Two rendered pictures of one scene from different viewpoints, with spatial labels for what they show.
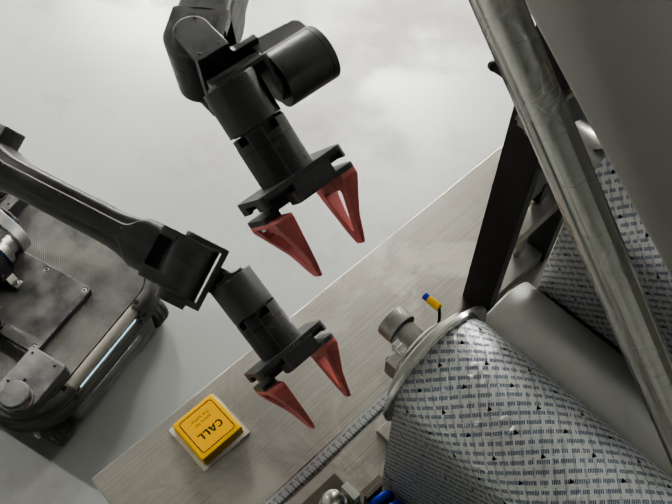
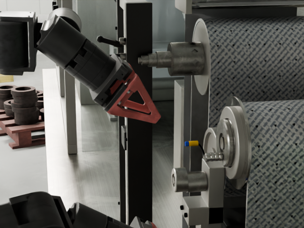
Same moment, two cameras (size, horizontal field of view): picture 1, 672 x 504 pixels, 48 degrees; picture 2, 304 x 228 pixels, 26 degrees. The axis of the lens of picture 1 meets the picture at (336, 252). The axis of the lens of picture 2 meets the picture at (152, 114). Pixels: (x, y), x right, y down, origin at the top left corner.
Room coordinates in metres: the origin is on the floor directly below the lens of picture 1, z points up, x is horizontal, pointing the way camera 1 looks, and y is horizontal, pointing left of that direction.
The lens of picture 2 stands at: (-0.11, 0.79, 1.59)
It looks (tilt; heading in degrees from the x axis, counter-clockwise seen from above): 16 degrees down; 304
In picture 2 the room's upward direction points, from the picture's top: straight up
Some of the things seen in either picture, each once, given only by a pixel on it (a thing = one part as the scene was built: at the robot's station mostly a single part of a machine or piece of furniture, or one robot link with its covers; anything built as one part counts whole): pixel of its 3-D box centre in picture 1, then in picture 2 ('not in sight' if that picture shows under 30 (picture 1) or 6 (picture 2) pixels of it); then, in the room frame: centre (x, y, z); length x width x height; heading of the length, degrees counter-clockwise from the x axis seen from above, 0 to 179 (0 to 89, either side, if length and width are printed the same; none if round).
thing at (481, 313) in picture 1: (436, 364); (235, 142); (0.33, -0.10, 1.25); 0.15 x 0.01 x 0.15; 134
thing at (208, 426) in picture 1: (208, 428); not in sight; (0.39, 0.18, 0.91); 0.07 x 0.07 x 0.02; 44
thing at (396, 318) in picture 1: (395, 324); (179, 179); (0.41, -0.07, 1.18); 0.04 x 0.02 x 0.04; 134
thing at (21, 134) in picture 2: not in sight; (68, 98); (3.30, -3.06, 0.22); 1.19 x 0.82 x 0.43; 60
